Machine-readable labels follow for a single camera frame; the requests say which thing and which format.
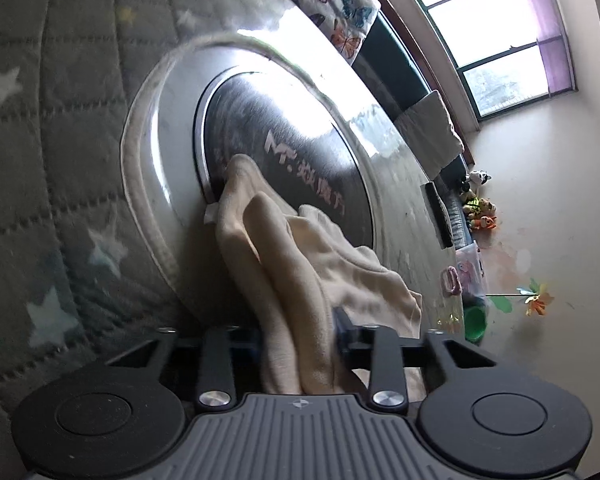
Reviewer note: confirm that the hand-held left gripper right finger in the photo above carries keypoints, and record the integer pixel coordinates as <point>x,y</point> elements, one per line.
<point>338,326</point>

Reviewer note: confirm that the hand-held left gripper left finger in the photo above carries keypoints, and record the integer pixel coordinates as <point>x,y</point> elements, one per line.
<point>245,344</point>

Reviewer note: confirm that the cream t-shirt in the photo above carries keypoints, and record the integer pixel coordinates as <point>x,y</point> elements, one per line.
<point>290,280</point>

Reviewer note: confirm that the green cup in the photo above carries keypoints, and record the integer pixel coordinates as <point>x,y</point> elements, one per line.
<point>475,325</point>

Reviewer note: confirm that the pink box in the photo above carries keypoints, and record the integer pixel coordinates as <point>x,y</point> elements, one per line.
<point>470,270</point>

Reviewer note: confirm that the black remote control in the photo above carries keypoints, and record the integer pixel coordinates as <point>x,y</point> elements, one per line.
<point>439,215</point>

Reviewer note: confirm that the orange plush toy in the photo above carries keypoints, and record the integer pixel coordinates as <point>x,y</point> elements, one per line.
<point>482,220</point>

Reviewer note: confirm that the colourful pinwheel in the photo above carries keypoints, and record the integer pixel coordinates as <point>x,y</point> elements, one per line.
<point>535,302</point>

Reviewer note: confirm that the panda plush toy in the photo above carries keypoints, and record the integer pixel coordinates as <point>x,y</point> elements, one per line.
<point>480,180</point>

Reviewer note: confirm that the grey cushion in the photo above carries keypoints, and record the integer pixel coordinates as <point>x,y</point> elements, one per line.
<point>430,132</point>

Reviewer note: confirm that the dark teal sofa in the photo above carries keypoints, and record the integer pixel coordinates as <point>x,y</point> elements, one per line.
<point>400,80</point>

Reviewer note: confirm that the grey quilted star table cover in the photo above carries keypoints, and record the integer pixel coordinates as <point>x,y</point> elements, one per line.
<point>55,135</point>

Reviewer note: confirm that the butterfly print pillow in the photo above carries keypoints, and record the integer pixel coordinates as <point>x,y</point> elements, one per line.
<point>340,5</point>

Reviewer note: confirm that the window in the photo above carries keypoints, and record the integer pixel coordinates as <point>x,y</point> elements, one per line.
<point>490,35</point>

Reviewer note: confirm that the purple curtain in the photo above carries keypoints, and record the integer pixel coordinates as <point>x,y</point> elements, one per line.
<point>550,25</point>

